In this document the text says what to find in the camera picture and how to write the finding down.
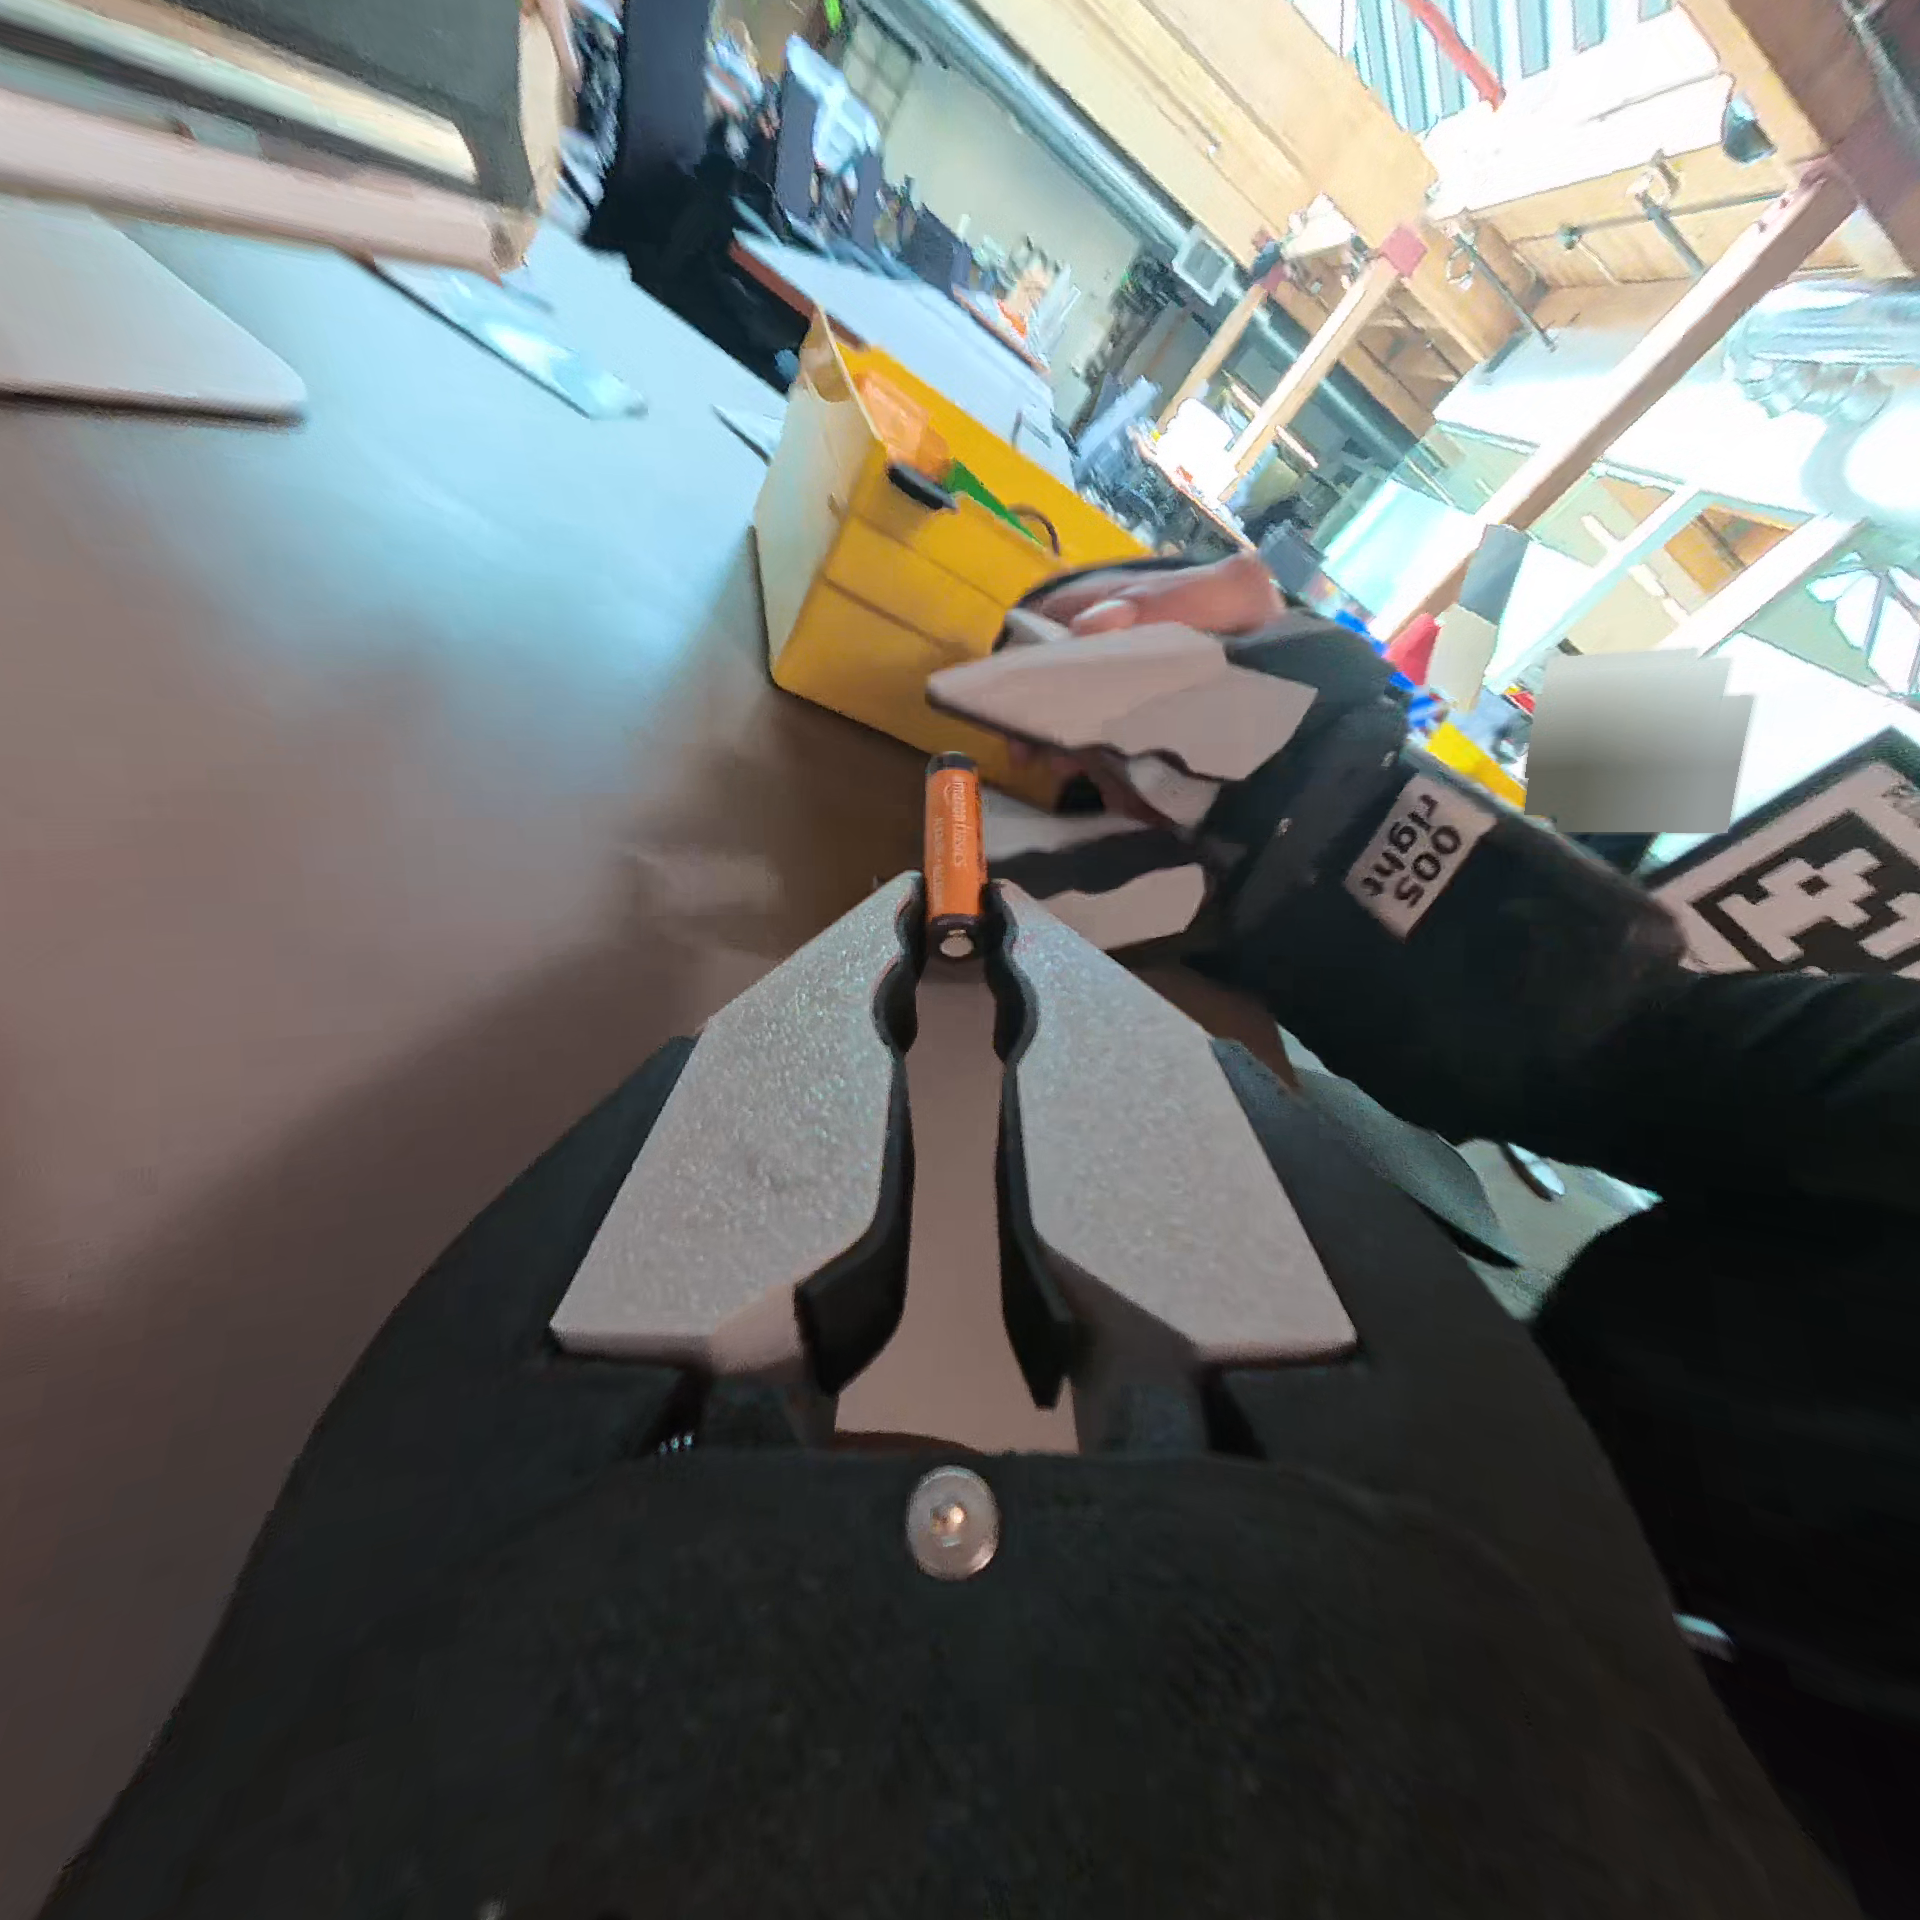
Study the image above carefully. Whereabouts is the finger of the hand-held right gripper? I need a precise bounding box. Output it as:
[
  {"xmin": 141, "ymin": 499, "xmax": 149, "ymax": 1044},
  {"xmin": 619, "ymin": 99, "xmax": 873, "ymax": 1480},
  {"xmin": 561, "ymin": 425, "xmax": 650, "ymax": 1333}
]
[
  {"xmin": 929, "ymin": 617, "xmax": 1310, "ymax": 830},
  {"xmin": 981, "ymin": 818, "xmax": 1211, "ymax": 957}
]

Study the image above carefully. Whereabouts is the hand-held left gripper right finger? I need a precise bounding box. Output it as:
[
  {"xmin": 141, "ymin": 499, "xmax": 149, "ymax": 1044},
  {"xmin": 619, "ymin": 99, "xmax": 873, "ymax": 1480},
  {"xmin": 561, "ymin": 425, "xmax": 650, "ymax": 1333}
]
[{"xmin": 989, "ymin": 881, "xmax": 1361, "ymax": 1407}]

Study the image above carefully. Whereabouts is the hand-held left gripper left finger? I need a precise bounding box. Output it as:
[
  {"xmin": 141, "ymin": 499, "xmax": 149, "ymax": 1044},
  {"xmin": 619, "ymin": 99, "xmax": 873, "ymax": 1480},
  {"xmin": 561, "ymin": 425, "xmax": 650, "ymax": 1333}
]
[{"xmin": 548, "ymin": 878, "xmax": 917, "ymax": 1393}]

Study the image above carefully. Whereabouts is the orange battery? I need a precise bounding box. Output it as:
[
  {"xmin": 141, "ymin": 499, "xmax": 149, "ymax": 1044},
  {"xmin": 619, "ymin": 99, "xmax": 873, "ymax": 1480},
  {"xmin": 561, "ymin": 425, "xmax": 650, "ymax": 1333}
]
[{"xmin": 920, "ymin": 755, "xmax": 989, "ymax": 960}]

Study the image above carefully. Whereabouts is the yellow plastic bin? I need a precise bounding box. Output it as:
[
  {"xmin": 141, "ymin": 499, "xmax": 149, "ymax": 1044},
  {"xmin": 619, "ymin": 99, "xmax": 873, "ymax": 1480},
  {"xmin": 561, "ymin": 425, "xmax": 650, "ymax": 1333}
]
[{"xmin": 751, "ymin": 314, "xmax": 1159, "ymax": 800}]

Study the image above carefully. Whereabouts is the person's right forearm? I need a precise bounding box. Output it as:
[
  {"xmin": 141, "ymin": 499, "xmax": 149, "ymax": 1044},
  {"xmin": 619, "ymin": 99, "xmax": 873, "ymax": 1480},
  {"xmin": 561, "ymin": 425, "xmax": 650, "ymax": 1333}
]
[{"xmin": 1228, "ymin": 609, "xmax": 1920, "ymax": 1292}]

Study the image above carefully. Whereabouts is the person's right hand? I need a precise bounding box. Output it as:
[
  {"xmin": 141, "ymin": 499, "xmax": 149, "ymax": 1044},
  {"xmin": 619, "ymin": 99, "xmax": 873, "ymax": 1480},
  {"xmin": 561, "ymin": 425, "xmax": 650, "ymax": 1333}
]
[{"xmin": 1033, "ymin": 550, "xmax": 1284, "ymax": 641}]

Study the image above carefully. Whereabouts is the grey background table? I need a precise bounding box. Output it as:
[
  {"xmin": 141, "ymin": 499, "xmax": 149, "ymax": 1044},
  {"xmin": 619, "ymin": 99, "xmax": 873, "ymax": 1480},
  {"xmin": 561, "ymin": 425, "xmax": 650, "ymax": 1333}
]
[{"xmin": 729, "ymin": 229, "xmax": 1056, "ymax": 448}]

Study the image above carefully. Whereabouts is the black white marker board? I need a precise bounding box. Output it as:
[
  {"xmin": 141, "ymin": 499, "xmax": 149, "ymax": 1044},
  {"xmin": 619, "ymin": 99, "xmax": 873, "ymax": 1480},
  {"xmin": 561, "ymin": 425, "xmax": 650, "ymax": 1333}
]
[{"xmin": 1642, "ymin": 730, "xmax": 1920, "ymax": 977}]

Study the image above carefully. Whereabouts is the person's black clothing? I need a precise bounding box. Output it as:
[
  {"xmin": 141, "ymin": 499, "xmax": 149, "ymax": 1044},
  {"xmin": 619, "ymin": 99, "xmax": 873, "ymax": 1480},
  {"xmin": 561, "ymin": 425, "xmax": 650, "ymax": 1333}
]
[{"xmin": 1529, "ymin": 1184, "xmax": 1920, "ymax": 1920}]

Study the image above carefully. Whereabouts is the grey flat plate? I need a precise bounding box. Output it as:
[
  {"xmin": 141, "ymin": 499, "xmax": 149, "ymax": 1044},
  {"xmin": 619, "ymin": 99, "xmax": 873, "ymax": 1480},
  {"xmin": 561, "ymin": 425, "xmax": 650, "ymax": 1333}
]
[{"xmin": 374, "ymin": 255, "xmax": 656, "ymax": 425}]

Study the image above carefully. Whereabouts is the black office chair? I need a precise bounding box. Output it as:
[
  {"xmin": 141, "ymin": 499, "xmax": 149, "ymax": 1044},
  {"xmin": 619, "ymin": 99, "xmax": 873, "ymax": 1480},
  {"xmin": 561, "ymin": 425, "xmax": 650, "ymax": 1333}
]
[{"xmin": 583, "ymin": 0, "xmax": 784, "ymax": 379}]

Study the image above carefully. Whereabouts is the black monitor with wooden edge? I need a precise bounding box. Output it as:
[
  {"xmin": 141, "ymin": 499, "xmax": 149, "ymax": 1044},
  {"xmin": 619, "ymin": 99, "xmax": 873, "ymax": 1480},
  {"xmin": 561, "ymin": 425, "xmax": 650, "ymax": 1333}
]
[{"xmin": 0, "ymin": 0, "xmax": 581, "ymax": 281}]

